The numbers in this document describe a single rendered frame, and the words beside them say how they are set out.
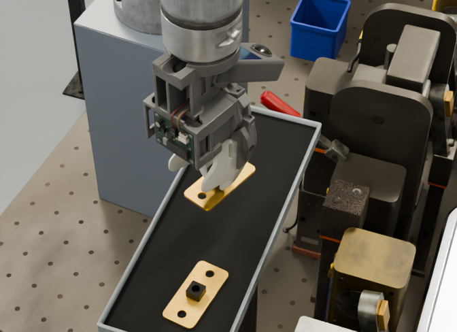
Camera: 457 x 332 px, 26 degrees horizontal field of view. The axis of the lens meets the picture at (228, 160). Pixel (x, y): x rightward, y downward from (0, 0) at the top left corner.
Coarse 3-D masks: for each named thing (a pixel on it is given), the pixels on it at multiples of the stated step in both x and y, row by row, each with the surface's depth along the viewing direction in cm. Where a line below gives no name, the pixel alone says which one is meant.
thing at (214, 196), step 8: (248, 168) 111; (240, 176) 110; (248, 176) 111; (192, 184) 109; (200, 184) 109; (232, 184) 110; (184, 192) 109; (192, 192) 109; (200, 192) 109; (208, 192) 109; (216, 192) 109; (224, 192) 109; (192, 200) 108; (200, 200) 108; (208, 200) 108; (216, 200) 108; (208, 208) 107
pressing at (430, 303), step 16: (448, 224) 134; (448, 240) 132; (448, 256) 130; (432, 272) 128; (448, 272) 128; (432, 288) 126; (448, 288) 127; (432, 304) 125; (448, 304) 125; (416, 320) 123; (432, 320) 123; (448, 320) 123
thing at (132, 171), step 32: (96, 0) 151; (96, 32) 146; (128, 32) 146; (96, 64) 151; (128, 64) 148; (96, 96) 157; (128, 96) 153; (96, 128) 163; (128, 128) 159; (96, 160) 169; (128, 160) 165; (160, 160) 161; (128, 192) 171; (160, 192) 167
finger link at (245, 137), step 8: (248, 120) 99; (240, 128) 100; (248, 128) 99; (232, 136) 101; (240, 136) 100; (248, 136) 100; (256, 136) 101; (240, 144) 101; (248, 144) 100; (240, 152) 102; (248, 152) 101; (240, 160) 103; (248, 160) 104
